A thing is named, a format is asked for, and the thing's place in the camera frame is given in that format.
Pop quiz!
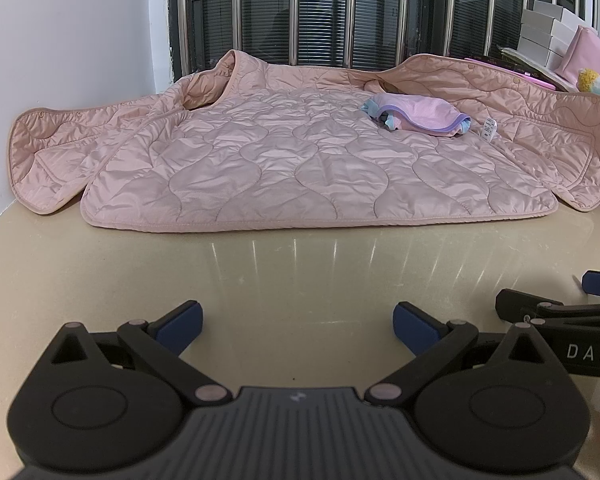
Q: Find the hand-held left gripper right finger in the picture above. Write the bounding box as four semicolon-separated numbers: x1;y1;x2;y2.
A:
366;301;561;407

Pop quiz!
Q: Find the stack of white boxes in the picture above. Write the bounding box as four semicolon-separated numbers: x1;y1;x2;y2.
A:
517;0;600;68

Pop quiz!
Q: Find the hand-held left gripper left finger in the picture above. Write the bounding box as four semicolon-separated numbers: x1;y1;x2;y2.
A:
40;300;233;407

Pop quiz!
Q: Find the metal window grille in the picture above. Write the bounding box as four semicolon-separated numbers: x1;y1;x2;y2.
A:
167;0;600;73

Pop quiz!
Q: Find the pink quilted jacket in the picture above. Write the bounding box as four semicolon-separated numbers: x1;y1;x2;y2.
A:
7;49;600;235

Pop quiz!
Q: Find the yellow and white plush toy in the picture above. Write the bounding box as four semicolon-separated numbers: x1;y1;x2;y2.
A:
577;67;600;107

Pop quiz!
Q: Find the pink and blue small garment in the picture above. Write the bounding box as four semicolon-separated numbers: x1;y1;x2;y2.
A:
360;92;473;138

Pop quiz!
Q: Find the pink cushion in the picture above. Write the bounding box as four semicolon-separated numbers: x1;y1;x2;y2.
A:
555;25;600;93

